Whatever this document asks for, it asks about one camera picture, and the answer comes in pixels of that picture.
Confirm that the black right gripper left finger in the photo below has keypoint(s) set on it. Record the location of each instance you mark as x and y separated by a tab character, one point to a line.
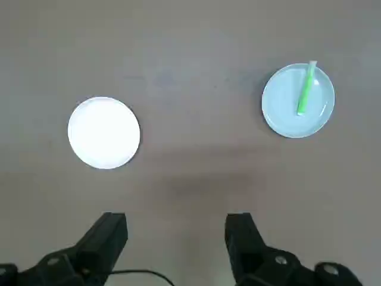
101	238

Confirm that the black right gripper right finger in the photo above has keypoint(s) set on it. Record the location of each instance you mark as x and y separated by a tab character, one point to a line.
247	241

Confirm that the white round plate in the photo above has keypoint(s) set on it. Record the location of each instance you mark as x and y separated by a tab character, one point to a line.
103	133

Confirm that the light blue round plate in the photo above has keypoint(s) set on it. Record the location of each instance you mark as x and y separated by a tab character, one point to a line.
282	113

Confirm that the green marker with clear cap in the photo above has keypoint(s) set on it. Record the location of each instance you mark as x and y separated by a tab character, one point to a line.
304	95

